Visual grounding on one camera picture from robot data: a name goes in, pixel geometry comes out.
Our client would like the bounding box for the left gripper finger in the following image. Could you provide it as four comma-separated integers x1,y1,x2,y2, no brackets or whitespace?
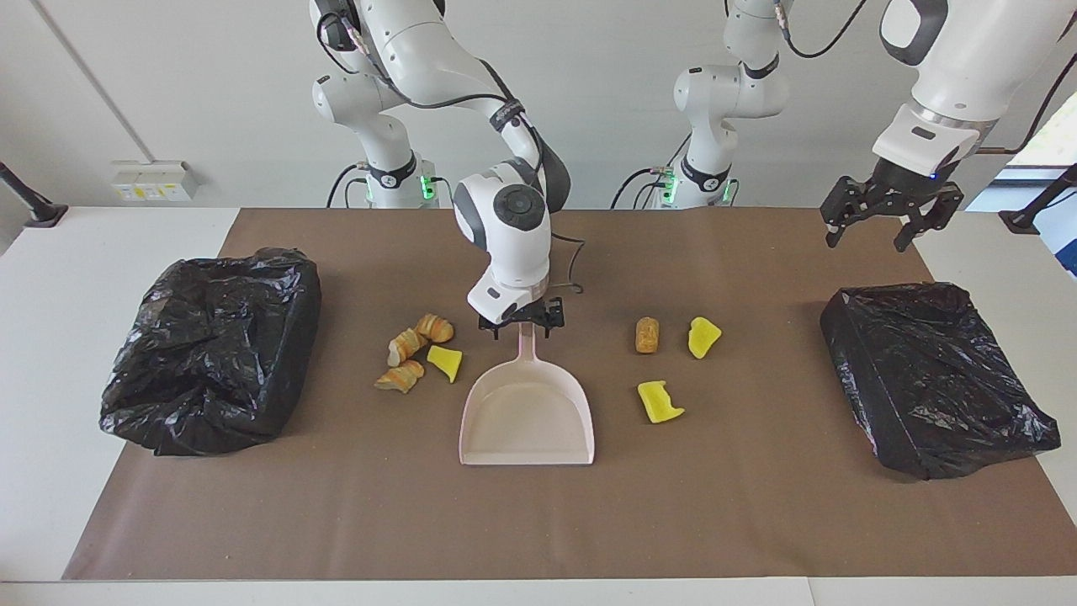
894,187,966,253
820,177,880,249

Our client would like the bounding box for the small yellow sponge wedge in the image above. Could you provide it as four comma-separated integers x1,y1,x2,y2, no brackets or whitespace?
427,344,464,385

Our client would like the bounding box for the beige plastic dustpan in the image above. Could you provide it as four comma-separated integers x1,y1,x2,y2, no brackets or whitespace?
459,324,596,466

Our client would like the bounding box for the notched yellow sponge piece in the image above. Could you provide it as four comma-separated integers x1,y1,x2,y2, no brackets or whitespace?
637,380,686,424

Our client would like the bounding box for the chunky yellow sponge piece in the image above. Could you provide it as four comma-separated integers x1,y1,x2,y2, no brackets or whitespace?
688,316,723,360

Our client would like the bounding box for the taut black bag-lined bin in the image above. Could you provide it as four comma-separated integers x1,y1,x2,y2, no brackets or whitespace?
820,282,1063,481

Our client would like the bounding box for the crumpled black bag-lined bin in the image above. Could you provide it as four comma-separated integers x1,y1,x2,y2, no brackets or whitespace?
99,247,323,458

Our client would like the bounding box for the bright window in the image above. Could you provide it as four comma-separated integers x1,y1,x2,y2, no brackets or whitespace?
966,91,1077,211

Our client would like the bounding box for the brown paper table mat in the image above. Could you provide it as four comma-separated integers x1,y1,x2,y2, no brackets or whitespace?
63,208,1077,582

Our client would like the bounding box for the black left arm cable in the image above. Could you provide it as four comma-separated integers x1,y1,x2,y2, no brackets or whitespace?
774,0,1077,157

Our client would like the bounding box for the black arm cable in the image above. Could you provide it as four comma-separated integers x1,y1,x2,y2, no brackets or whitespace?
316,8,587,295
774,0,1077,157

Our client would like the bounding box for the black left base cable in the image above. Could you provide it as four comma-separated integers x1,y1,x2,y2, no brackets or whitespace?
610,135,692,209

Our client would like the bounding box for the black base cable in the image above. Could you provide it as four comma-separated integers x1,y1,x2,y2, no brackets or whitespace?
610,135,692,209
326,162,371,209

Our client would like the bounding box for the black right base cable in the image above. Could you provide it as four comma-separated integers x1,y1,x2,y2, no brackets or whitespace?
326,162,371,209

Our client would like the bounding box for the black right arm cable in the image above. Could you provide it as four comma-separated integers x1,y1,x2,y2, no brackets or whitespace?
316,8,587,295

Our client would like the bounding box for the white wall socket box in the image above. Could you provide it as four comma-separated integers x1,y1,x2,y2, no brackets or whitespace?
111,160,200,203

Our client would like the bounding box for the thin wall cable conduit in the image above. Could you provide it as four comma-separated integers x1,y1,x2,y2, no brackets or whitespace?
32,0,159,165

